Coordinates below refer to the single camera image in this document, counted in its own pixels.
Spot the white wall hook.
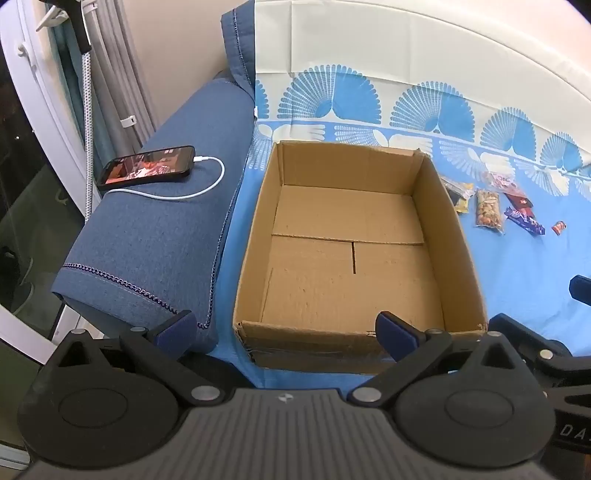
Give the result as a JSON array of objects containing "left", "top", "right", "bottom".
[{"left": 36, "top": 8, "right": 69, "bottom": 31}]

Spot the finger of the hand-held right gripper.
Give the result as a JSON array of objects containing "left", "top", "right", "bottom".
[
  {"left": 569, "top": 274, "right": 591, "bottom": 306},
  {"left": 488, "top": 313, "right": 591, "bottom": 393}
]

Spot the black handle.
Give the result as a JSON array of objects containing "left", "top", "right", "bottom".
[{"left": 51, "top": 0, "right": 90, "bottom": 54}]

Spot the clear mixed nuts packet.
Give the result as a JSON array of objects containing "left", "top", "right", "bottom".
[{"left": 475, "top": 188, "right": 506, "bottom": 234}]

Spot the grey curtain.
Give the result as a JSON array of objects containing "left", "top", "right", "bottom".
[{"left": 81, "top": 0, "right": 158, "bottom": 158}]

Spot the blue denim sofa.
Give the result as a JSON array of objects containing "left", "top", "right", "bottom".
[{"left": 51, "top": 8, "right": 259, "bottom": 356}]

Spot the yellow snack packet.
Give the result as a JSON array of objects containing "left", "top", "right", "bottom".
[{"left": 441, "top": 178, "right": 475, "bottom": 214}]

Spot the black and white braided cord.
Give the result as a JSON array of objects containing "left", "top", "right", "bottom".
[{"left": 81, "top": 51, "right": 96, "bottom": 217}]

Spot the clear red snack packet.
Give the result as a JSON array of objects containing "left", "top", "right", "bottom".
[{"left": 482, "top": 171, "right": 515, "bottom": 192}]

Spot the blue and white printed sheet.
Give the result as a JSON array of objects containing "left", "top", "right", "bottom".
[{"left": 203, "top": 0, "right": 591, "bottom": 402}]

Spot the black smartphone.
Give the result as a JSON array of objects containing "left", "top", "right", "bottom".
[{"left": 95, "top": 145, "right": 197, "bottom": 191}]

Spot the white window frame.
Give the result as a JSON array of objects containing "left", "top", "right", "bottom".
[{"left": 0, "top": 0, "right": 102, "bottom": 467}]

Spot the red and black snack packet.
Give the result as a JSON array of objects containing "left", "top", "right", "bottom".
[{"left": 503, "top": 189, "right": 534, "bottom": 215}]

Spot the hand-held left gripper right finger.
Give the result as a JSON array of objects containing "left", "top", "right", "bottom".
[{"left": 346, "top": 311, "right": 532, "bottom": 409}]

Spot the purple snack packet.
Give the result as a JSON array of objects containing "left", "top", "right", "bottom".
[{"left": 504, "top": 206, "right": 546, "bottom": 236}]

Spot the white charging cable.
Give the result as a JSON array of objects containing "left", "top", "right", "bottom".
[{"left": 104, "top": 156, "right": 225, "bottom": 200}]

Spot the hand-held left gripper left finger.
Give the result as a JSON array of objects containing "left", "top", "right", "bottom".
[{"left": 44, "top": 310, "right": 227, "bottom": 408}]

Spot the cardboard box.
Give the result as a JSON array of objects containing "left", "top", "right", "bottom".
[{"left": 232, "top": 141, "right": 489, "bottom": 376}]

